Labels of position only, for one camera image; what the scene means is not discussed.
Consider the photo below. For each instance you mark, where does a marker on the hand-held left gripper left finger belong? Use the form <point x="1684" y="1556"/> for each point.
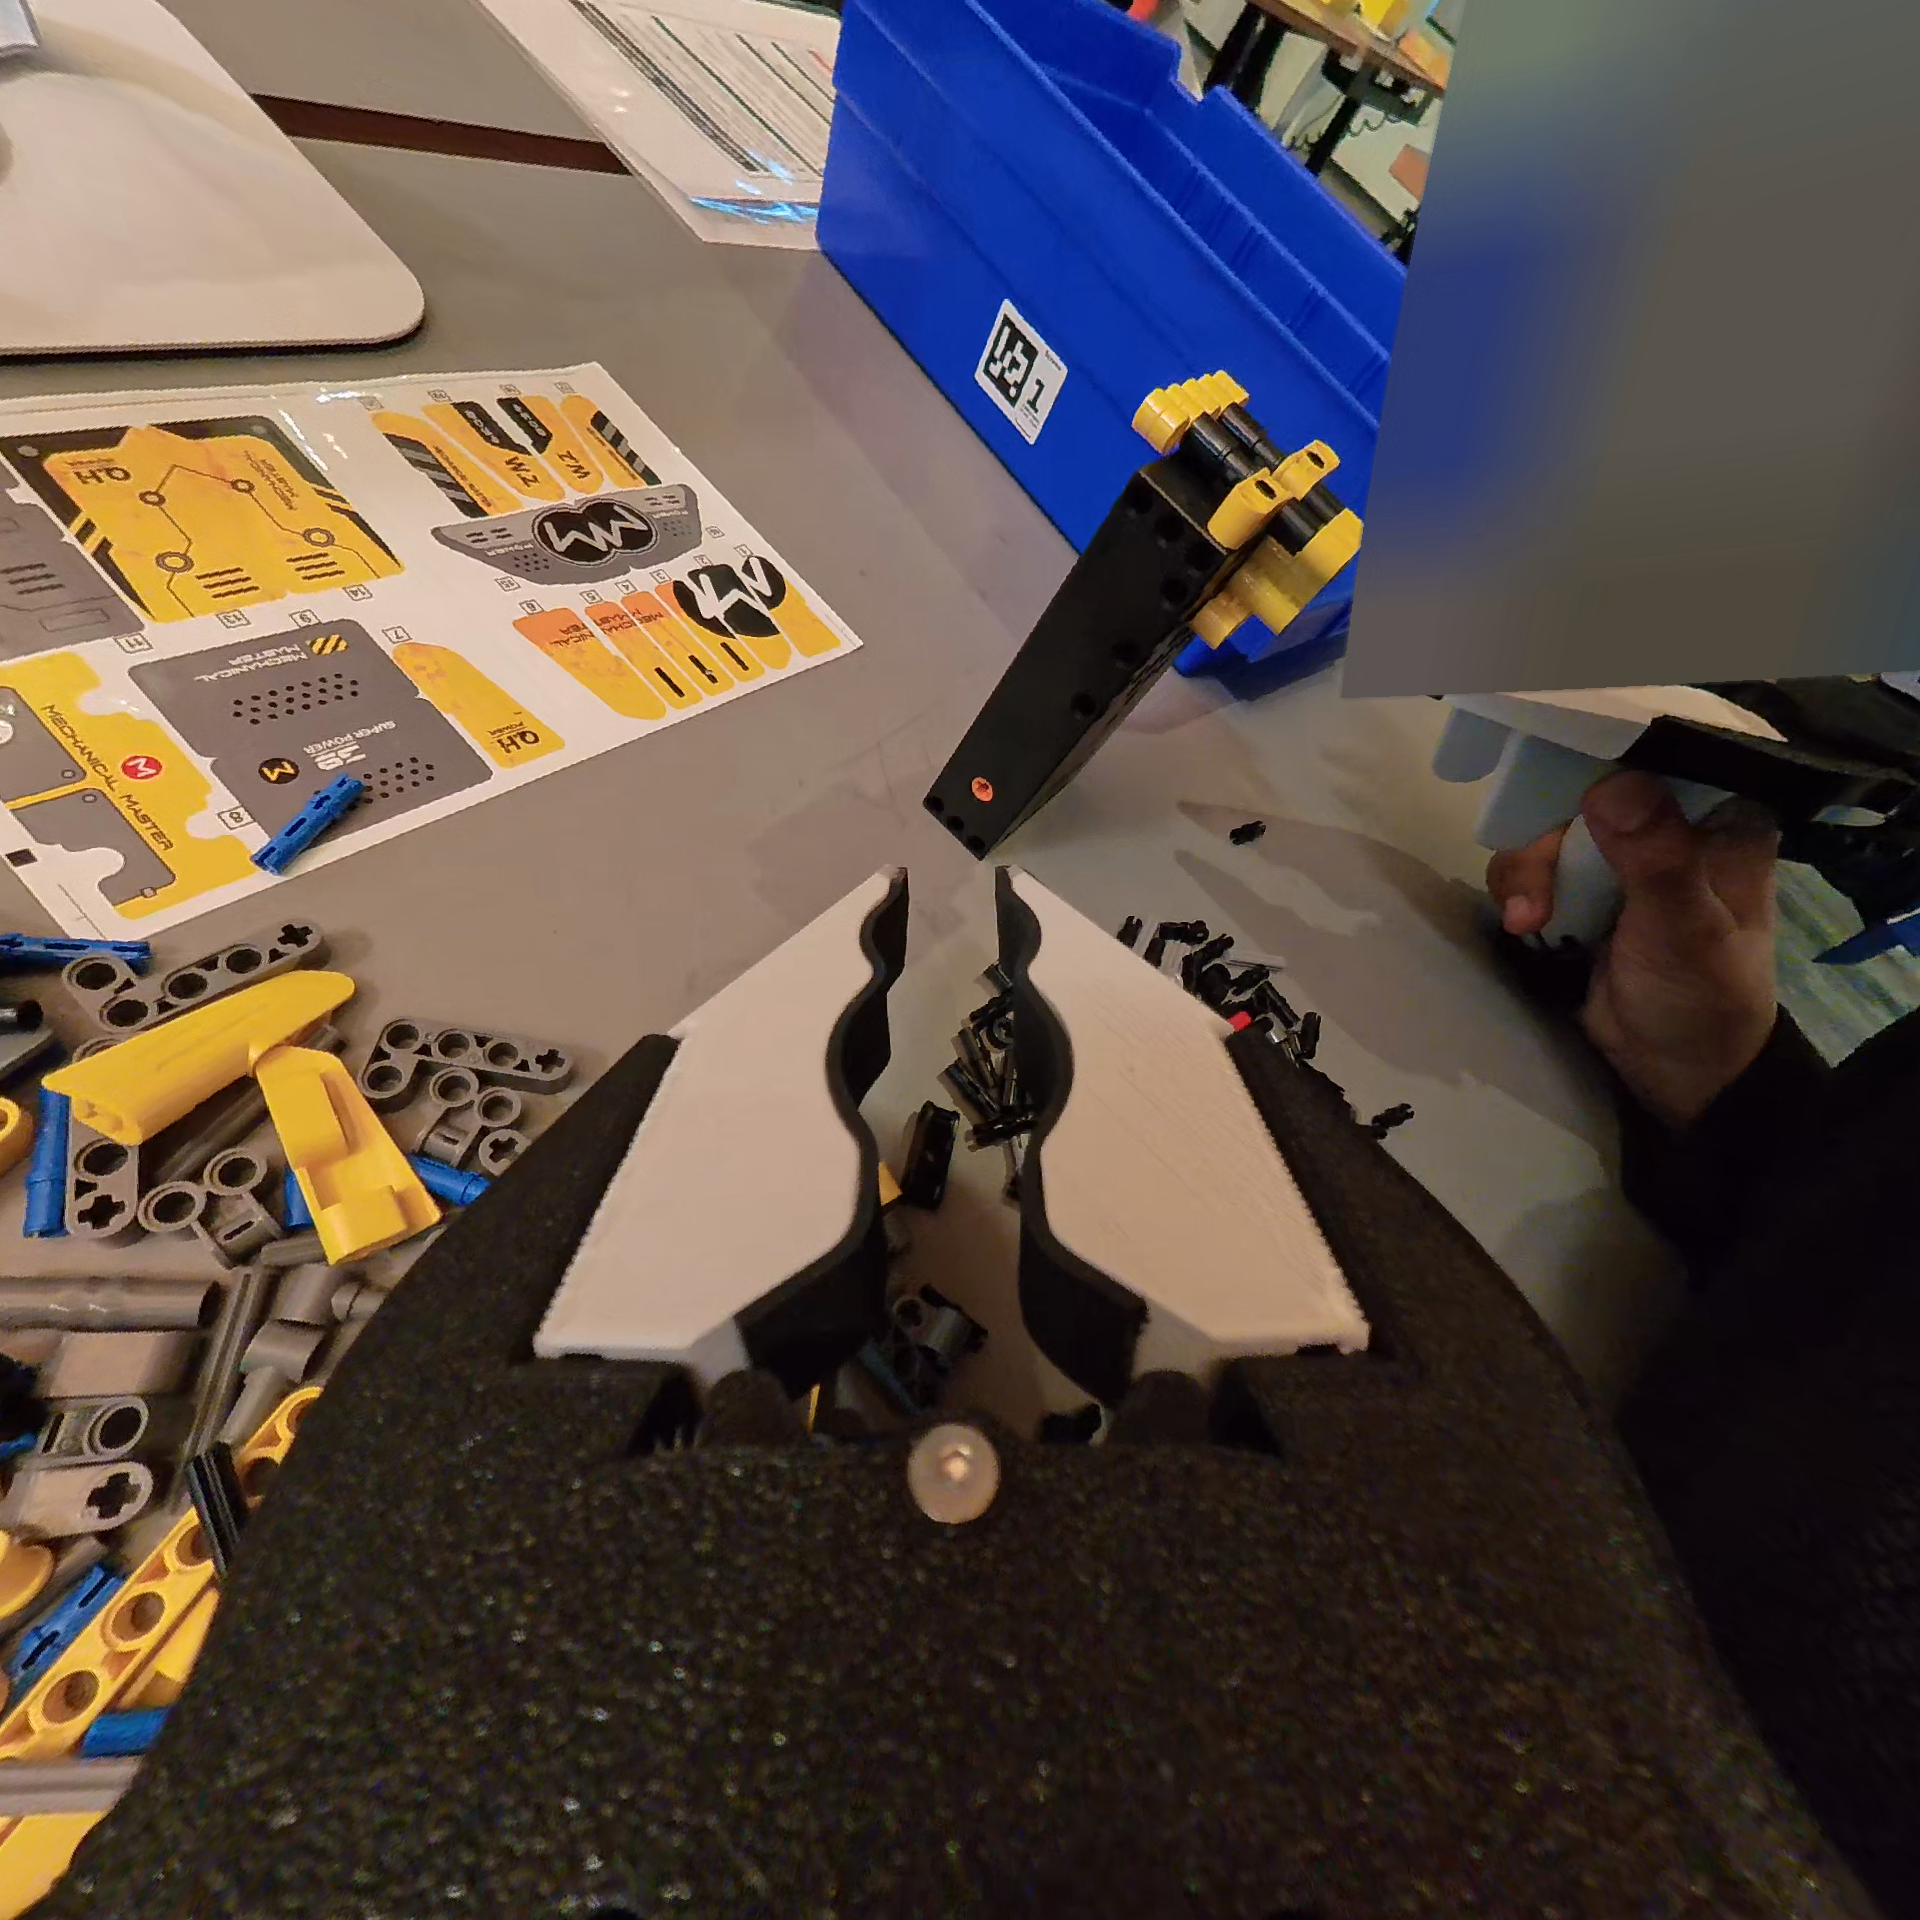
<point x="720" y="1184"/>

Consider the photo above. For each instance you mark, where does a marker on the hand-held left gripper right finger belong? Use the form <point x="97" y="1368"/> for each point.
<point x="1185" y="1184"/>

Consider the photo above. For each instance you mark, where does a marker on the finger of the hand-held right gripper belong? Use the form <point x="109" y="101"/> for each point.
<point x="1530" y="796"/>
<point x="1473" y="742"/>

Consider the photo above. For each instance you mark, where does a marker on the person's right hand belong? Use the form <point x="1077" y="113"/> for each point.
<point x="1680" y="960"/>

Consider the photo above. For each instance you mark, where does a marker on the black yellow brick assembly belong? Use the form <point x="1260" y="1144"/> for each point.
<point x="1094" y="661"/>

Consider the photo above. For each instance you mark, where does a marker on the pile of mixed toy bricks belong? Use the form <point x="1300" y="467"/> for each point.
<point x="225" y="1049"/>

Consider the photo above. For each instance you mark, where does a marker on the blue toy pin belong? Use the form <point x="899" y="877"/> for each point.
<point x="306" y="826"/>

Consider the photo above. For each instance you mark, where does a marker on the yellow sticker sheet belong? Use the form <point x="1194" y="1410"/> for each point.
<point x="451" y="675"/>

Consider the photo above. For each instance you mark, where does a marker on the blue storage bin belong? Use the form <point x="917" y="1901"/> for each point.
<point x="1050" y="195"/>

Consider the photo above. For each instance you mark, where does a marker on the laminated paper sheet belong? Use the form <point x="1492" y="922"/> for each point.
<point x="705" y="89"/>

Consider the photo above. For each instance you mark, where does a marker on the white board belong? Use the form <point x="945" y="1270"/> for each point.
<point x="180" y="195"/>

